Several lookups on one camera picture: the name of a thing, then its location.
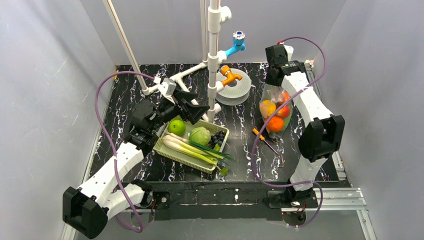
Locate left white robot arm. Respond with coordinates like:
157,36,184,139
62,89,210,240

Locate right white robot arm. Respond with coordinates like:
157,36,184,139
264,44,345,209

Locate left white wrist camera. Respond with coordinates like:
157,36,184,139
153,76,177,105

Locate white pvc pipe frame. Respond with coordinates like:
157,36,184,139
103,0,232,123

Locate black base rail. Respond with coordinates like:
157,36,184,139
121,180,342,222

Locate yellow handled screwdriver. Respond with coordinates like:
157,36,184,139
252,127,279,155

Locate pale green plastic basket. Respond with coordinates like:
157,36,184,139
153,116,235,174

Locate clear zip top bag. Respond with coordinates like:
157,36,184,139
259,83,293,139

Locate green toy scallions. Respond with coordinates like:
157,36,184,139
156,133,236,176

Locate green toy apple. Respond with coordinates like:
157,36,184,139
167,119,186,137

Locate grey filament spool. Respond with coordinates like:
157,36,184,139
215,68,252,106

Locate orange green toy mango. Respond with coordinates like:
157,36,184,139
276,105,292,119

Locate green toy cabbage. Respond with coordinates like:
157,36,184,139
188,126,211,146

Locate dark toy grapes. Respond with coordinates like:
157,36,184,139
207,131,226,151

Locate orange toy fruit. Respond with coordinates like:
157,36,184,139
266,116,285,133

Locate orange toy faucet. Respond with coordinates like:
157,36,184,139
219,65,243,87

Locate blue toy faucet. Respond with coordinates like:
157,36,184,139
224,30,246,58

